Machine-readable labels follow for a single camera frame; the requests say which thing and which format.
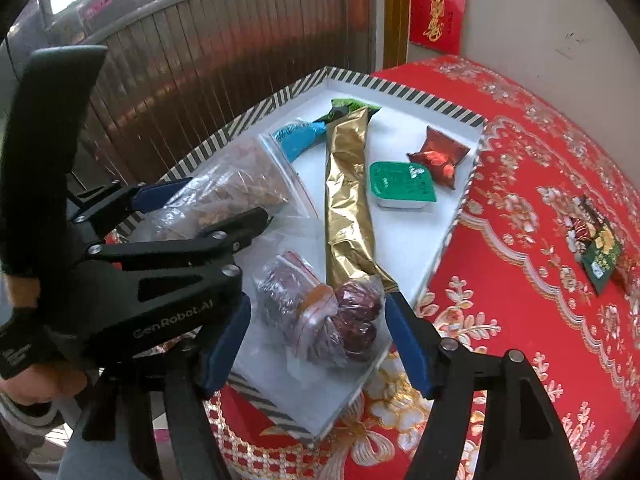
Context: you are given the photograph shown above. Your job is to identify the red swirl candy packet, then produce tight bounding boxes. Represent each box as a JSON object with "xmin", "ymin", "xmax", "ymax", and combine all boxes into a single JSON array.
[{"xmin": 572, "ymin": 217, "xmax": 597, "ymax": 245}]

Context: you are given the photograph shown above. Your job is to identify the brown slatted panel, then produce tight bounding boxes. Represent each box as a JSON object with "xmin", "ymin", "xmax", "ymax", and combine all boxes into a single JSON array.
[{"xmin": 42, "ymin": 0, "xmax": 352, "ymax": 186}]

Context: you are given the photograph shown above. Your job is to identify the clear bag of red dates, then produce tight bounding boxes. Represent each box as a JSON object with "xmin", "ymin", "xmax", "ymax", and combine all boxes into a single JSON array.
[{"xmin": 251, "ymin": 249, "xmax": 389, "ymax": 375}]

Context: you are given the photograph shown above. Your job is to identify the person's left hand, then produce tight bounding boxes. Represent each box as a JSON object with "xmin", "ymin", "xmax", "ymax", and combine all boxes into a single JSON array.
[{"xmin": 0, "ymin": 276, "xmax": 89, "ymax": 408}]

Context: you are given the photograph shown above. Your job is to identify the shiny red snack packet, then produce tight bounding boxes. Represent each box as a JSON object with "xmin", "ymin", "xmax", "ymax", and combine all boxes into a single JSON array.
[{"xmin": 406, "ymin": 126, "xmax": 472, "ymax": 191}]

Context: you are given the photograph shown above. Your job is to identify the long gold foil packet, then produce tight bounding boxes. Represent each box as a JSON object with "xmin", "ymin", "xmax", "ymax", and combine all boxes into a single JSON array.
[{"xmin": 323, "ymin": 110, "xmax": 399, "ymax": 295}]

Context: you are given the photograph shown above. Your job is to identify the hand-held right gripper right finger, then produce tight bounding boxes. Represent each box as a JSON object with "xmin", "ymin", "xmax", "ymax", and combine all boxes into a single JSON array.
[{"xmin": 384, "ymin": 290, "xmax": 581, "ymax": 480}]

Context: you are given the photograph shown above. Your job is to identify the green snack packet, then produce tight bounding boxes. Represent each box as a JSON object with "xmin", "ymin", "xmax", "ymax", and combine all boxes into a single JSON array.
[{"xmin": 312, "ymin": 97, "xmax": 382, "ymax": 127}]

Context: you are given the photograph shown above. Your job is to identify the person's leg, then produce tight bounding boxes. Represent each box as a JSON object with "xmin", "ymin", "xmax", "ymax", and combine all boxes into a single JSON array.
[{"xmin": 57, "ymin": 430, "xmax": 168, "ymax": 480}]

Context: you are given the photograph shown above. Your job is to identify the dark green flat packet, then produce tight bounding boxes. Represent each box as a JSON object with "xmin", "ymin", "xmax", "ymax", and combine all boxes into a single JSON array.
[{"xmin": 580, "ymin": 220, "xmax": 624, "ymax": 296}]

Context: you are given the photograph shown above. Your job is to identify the green lidded sauce cup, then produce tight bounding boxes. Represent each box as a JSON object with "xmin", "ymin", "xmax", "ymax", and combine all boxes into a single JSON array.
[{"xmin": 368, "ymin": 160, "xmax": 437, "ymax": 211}]

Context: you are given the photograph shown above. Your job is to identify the striped cardboard box tray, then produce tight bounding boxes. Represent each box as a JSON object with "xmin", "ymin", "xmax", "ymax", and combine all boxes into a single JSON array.
[{"xmin": 117, "ymin": 66, "xmax": 490, "ymax": 448}]

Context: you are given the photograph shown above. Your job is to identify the light blue snack packet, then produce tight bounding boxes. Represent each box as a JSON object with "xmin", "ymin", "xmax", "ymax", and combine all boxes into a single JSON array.
[{"xmin": 272, "ymin": 118, "xmax": 329, "ymax": 162}]

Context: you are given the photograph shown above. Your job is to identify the person's shoe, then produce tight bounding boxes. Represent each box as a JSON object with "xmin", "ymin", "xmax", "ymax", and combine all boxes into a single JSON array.
[{"xmin": 0, "ymin": 394, "xmax": 68, "ymax": 431}]

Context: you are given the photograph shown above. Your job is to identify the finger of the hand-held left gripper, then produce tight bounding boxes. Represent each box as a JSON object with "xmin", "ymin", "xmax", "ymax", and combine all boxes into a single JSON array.
[
  {"xmin": 88, "ymin": 206, "xmax": 272, "ymax": 264},
  {"xmin": 66, "ymin": 176, "xmax": 202, "ymax": 224}
]

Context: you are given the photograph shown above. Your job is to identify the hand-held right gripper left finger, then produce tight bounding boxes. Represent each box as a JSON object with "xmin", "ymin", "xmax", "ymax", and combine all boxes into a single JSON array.
[{"xmin": 80, "ymin": 292, "xmax": 252, "ymax": 480}]

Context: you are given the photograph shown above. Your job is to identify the wooden door frame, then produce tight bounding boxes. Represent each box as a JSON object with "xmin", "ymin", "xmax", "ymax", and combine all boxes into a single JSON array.
[{"xmin": 382, "ymin": 0, "xmax": 412, "ymax": 69}]

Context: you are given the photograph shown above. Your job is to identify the red floral tablecloth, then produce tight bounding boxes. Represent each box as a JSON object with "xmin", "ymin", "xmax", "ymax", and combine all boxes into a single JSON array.
[{"xmin": 205, "ymin": 55, "xmax": 640, "ymax": 480}]

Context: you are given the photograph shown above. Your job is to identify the clear bag of walnuts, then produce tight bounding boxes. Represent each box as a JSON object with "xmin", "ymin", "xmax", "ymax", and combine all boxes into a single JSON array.
[{"xmin": 142, "ymin": 132, "xmax": 322, "ymax": 243}]

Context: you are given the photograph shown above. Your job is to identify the red wall poster gold print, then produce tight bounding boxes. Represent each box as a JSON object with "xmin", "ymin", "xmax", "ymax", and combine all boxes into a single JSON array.
[{"xmin": 409, "ymin": 0, "xmax": 469, "ymax": 56}]

